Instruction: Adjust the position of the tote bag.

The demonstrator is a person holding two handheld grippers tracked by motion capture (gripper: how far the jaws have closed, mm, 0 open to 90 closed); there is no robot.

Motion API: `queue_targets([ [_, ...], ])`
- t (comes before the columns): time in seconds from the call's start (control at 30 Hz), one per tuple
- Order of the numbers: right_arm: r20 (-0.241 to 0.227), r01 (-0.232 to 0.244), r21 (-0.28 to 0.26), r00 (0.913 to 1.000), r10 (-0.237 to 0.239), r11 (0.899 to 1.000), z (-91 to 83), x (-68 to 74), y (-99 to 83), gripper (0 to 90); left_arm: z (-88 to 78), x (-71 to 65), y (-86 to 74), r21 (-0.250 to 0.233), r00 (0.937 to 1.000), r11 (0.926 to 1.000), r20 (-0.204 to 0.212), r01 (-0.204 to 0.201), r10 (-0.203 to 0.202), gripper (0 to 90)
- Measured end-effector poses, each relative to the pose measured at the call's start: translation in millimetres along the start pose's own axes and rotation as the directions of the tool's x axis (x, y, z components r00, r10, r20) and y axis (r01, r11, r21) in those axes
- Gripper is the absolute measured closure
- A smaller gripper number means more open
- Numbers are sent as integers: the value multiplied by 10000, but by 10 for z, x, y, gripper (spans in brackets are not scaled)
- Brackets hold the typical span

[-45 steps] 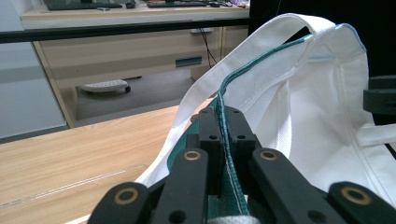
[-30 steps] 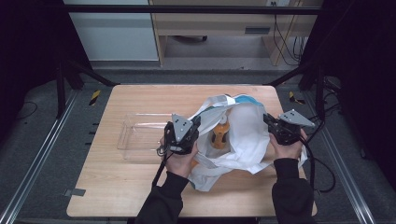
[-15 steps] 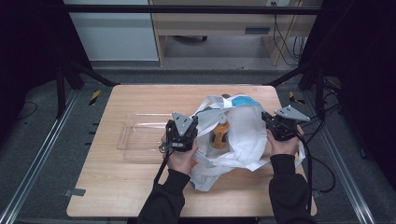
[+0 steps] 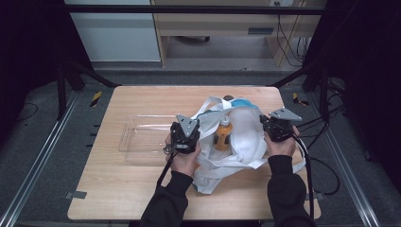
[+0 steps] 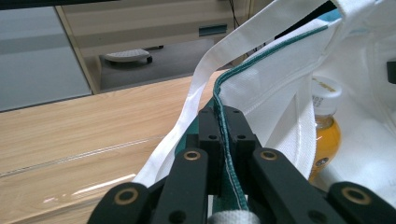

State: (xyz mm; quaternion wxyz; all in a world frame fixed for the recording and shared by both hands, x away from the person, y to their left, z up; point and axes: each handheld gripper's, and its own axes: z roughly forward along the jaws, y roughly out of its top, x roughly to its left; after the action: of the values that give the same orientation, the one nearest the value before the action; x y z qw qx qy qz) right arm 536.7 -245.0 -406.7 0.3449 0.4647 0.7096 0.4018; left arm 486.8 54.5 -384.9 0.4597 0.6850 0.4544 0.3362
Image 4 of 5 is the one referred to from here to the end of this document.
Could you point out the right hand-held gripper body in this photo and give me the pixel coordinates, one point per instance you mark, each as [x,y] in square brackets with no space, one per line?
[279,127]

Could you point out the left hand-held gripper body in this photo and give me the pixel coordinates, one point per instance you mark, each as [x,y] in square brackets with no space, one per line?
[186,134]

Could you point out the white patterned tote bag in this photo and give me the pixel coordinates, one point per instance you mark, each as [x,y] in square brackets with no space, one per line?
[249,142]

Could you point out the person's right hand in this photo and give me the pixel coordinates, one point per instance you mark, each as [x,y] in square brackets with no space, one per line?
[283,148]

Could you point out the person's left hand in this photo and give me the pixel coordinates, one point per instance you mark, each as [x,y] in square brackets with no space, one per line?
[184,162]

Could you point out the yellow and black tape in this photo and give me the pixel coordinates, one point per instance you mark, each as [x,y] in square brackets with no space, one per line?
[96,98]
[298,99]

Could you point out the orange juice bottle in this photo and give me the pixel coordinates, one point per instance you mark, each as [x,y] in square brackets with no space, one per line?
[222,137]

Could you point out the dark round object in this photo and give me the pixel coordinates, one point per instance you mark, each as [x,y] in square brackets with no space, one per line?
[228,97]

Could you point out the clear plastic box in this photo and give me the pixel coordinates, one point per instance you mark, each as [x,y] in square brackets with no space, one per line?
[142,142]

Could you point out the grey tape piece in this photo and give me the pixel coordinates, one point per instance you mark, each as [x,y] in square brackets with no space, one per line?
[75,195]
[317,196]

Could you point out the dark curtain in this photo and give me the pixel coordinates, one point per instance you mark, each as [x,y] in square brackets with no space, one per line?
[369,78]
[28,47]

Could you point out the white cabinet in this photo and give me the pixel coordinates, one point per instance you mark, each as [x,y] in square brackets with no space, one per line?
[116,34]

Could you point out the black diagonal frame brace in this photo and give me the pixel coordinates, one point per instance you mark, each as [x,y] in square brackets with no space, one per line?
[94,75]
[293,76]

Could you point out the black frame post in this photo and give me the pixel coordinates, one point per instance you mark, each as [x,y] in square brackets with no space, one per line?
[324,94]

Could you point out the aluminium rail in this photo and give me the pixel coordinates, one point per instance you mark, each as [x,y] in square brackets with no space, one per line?
[353,186]
[38,157]

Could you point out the black horizontal frame bar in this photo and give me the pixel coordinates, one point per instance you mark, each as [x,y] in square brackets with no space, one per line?
[189,9]

